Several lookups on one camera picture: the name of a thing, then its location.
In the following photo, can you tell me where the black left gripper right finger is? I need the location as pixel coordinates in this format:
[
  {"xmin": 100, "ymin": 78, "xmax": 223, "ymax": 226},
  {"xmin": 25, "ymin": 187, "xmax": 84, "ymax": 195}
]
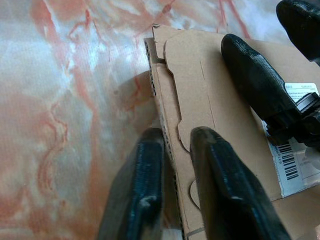
[{"xmin": 189, "ymin": 126, "xmax": 292, "ymax": 240}]

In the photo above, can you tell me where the brown cardboard box white label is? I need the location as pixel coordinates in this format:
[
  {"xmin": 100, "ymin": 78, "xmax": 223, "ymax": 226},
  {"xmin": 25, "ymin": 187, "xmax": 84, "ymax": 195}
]
[{"xmin": 143, "ymin": 23, "xmax": 320, "ymax": 240}]

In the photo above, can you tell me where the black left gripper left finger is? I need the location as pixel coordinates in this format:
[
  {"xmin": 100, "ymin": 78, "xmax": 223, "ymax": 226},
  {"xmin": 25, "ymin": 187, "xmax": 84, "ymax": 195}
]
[{"xmin": 96, "ymin": 127, "xmax": 166, "ymax": 240}]

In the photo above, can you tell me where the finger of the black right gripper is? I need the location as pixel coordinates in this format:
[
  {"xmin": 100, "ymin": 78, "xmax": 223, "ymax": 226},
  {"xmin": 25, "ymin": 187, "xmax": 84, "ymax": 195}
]
[
  {"xmin": 275, "ymin": 0, "xmax": 320, "ymax": 64},
  {"xmin": 220, "ymin": 33, "xmax": 300, "ymax": 120}
]

